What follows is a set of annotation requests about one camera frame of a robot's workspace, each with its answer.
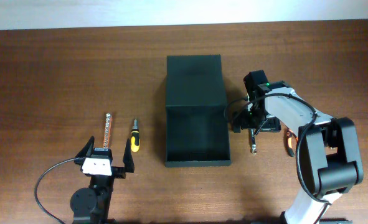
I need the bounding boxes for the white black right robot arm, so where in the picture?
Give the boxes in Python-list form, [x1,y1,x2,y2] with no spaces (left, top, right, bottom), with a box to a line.
[229,70,364,223]

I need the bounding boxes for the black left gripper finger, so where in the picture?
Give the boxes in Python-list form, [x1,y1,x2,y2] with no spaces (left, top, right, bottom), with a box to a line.
[75,136,95,158]
[123,139,134,173]

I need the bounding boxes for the silver ratchet wrench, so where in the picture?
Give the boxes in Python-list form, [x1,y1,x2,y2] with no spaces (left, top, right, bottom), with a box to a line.
[250,129,257,154]

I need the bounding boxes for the orange socket bit rail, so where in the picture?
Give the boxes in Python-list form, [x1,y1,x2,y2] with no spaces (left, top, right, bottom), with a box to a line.
[103,113,112,148]

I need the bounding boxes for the yellow black stubby screwdriver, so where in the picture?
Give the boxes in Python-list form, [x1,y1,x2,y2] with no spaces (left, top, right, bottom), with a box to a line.
[130,119,140,152]

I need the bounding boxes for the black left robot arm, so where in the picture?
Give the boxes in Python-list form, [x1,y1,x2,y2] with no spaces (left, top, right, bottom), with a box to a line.
[70,137,134,224]

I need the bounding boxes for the orange black long-nose pliers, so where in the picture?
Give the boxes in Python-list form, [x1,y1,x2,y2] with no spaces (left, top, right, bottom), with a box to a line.
[284,128,298,157]

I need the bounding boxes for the black open gift box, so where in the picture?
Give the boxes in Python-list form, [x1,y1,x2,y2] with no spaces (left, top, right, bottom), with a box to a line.
[165,55,231,167]

